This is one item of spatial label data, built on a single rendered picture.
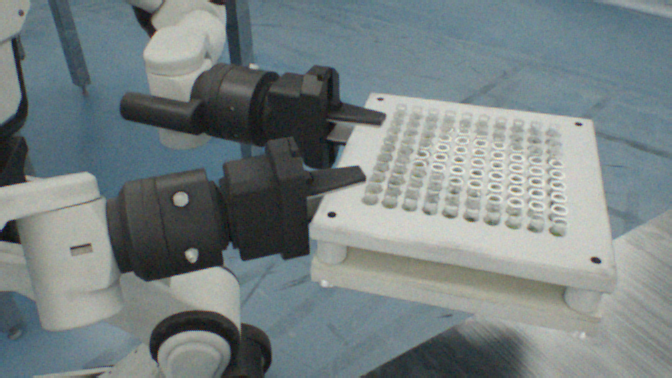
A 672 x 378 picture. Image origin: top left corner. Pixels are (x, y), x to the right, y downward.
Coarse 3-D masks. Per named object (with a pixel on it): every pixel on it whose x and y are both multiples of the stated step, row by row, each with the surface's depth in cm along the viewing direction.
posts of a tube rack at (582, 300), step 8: (320, 248) 51; (328, 248) 51; (336, 248) 51; (344, 248) 52; (320, 256) 52; (328, 256) 51; (336, 256) 51; (344, 256) 52; (328, 264) 52; (568, 288) 48; (576, 288) 47; (568, 296) 48; (576, 296) 47; (584, 296) 47; (592, 296) 46; (600, 296) 47; (568, 304) 48; (576, 304) 48; (584, 304) 47; (592, 304) 47; (584, 312) 48; (592, 312) 48
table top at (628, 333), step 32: (640, 256) 73; (640, 288) 69; (480, 320) 65; (608, 320) 65; (640, 320) 65; (416, 352) 61; (448, 352) 61; (480, 352) 61; (512, 352) 61; (544, 352) 62; (576, 352) 62; (608, 352) 62; (640, 352) 62
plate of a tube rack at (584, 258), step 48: (384, 96) 67; (576, 144) 59; (336, 192) 53; (384, 192) 53; (576, 192) 53; (336, 240) 50; (384, 240) 48; (432, 240) 48; (480, 240) 48; (528, 240) 48; (576, 240) 48
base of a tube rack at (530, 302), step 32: (352, 256) 53; (384, 256) 53; (352, 288) 53; (384, 288) 52; (416, 288) 51; (448, 288) 50; (480, 288) 50; (512, 288) 50; (544, 288) 50; (512, 320) 50; (544, 320) 49; (576, 320) 48
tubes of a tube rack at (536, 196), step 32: (416, 128) 60; (448, 128) 60; (480, 128) 60; (512, 128) 60; (416, 160) 56; (480, 160) 55; (512, 160) 55; (416, 192) 51; (448, 192) 52; (480, 192) 52; (512, 192) 52
